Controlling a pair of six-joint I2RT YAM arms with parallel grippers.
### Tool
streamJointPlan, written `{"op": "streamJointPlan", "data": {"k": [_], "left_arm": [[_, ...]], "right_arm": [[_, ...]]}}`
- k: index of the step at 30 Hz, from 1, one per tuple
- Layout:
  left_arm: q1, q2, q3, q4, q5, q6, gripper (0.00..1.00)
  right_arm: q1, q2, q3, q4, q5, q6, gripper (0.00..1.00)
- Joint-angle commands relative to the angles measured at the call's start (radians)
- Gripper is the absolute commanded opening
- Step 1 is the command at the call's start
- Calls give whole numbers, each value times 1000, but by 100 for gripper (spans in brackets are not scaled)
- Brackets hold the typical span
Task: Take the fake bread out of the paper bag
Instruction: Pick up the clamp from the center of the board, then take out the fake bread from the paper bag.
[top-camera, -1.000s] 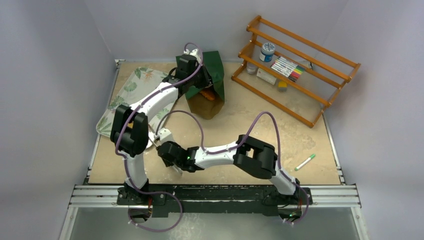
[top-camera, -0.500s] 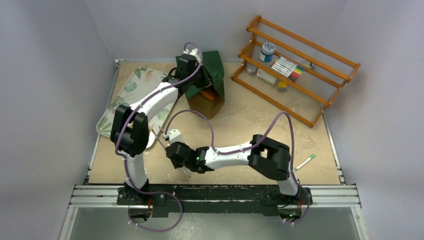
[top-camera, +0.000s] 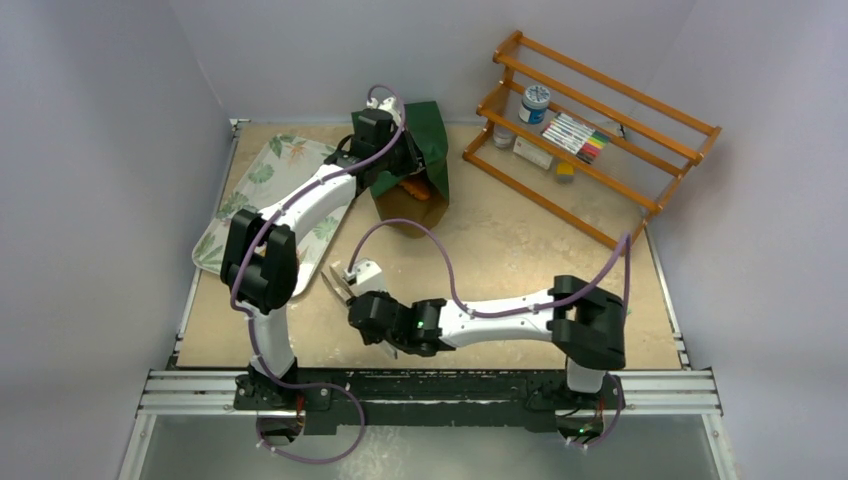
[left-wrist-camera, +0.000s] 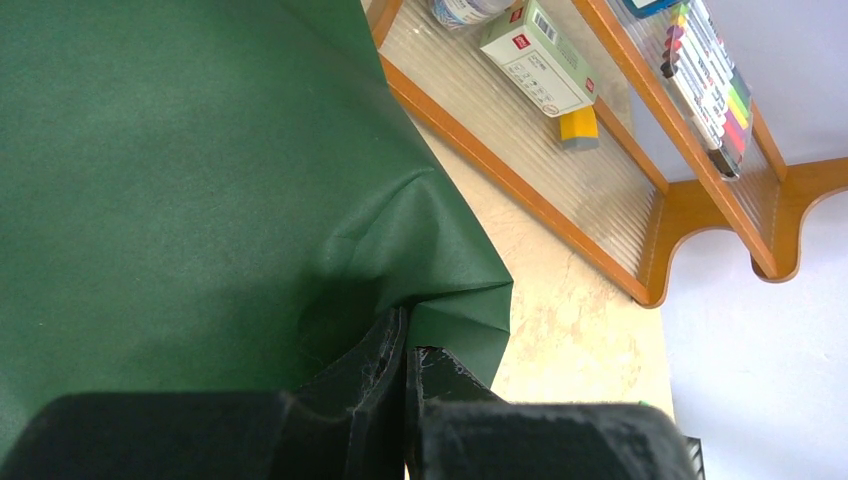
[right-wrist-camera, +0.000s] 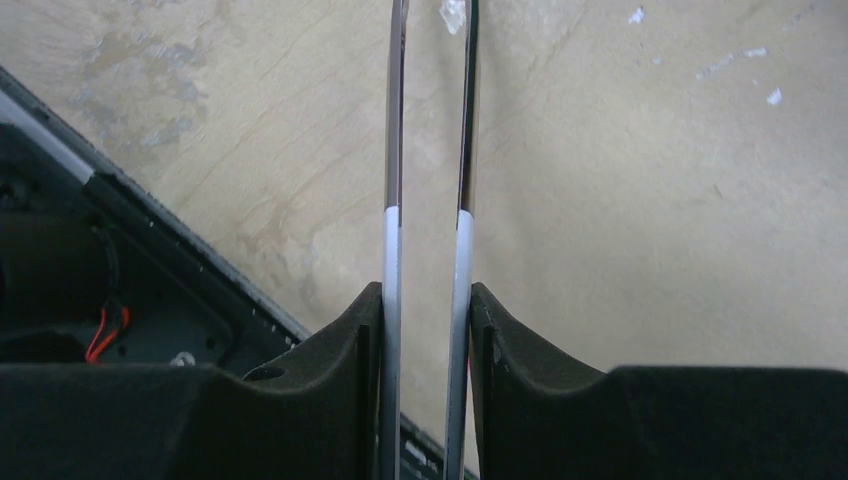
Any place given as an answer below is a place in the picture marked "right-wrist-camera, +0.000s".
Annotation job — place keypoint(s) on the metal tongs with white handle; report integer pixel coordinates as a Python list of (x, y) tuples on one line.
[(456, 392)]

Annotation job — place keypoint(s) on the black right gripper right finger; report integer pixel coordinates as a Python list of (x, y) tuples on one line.
[(542, 414)]

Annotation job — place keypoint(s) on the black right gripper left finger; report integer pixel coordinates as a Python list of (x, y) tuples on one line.
[(307, 414)]

